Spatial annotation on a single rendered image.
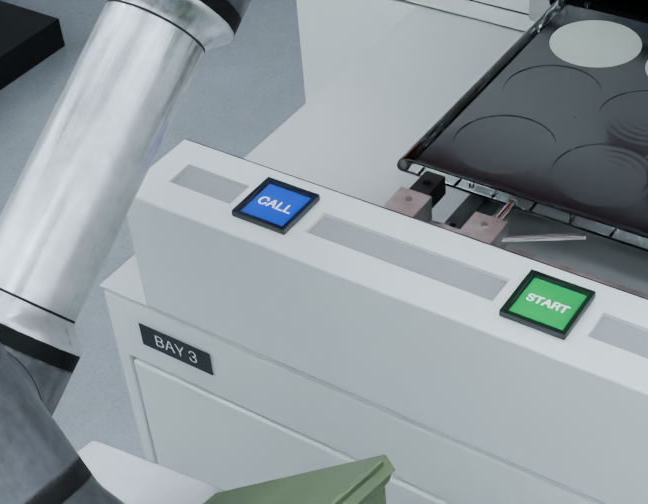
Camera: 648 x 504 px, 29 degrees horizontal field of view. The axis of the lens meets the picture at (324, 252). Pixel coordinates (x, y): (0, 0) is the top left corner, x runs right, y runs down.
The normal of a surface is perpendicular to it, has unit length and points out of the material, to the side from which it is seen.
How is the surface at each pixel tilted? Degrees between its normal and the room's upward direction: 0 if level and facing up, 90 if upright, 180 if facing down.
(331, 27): 90
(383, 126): 0
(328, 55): 90
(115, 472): 0
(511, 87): 0
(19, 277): 44
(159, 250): 90
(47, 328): 53
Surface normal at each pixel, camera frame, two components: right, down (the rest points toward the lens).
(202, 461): -0.55, 0.57
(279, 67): -0.07, -0.77
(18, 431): 0.68, -0.43
